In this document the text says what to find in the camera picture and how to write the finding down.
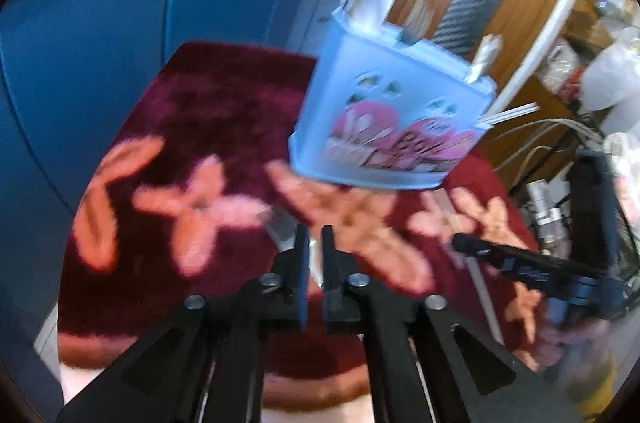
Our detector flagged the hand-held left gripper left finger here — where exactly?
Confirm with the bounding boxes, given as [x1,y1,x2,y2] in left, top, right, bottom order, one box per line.
[57,223,313,423]

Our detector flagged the silver bottle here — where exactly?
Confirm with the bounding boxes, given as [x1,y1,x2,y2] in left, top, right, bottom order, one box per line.
[525,180,566,249]

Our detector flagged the white plastic bag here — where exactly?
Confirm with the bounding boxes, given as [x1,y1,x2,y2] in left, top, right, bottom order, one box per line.
[580,38,640,114]

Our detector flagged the wooden cabinet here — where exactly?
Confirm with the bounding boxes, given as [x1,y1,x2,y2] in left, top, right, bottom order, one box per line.
[480,73,581,184]

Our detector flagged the dark red floral blanket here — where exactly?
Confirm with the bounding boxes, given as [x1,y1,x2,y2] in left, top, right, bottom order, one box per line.
[57,42,543,423]

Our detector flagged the white wire rack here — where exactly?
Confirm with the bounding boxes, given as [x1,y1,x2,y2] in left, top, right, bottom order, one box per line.
[495,118,601,184]

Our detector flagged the blue kitchen cabinet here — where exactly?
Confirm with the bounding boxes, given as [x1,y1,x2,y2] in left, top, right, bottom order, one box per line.
[0,0,366,404]

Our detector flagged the light blue chopsticks box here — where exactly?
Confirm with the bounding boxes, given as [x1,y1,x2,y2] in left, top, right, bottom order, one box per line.
[287,10,497,191]

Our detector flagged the metal peeler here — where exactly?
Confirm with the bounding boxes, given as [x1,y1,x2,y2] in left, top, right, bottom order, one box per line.
[257,208,321,254]

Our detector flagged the white-handled metal fork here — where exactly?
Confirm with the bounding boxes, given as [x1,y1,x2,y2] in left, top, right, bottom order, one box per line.
[467,34,502,84]

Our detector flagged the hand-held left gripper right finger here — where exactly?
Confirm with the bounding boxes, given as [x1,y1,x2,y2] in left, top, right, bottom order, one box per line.
[320,225,583,423]

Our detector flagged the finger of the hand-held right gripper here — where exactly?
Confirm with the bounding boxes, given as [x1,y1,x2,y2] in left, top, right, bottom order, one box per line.
[451,233,576,276]

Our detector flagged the person's right hand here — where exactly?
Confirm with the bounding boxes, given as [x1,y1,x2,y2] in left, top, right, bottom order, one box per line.
[537,315,616,374]

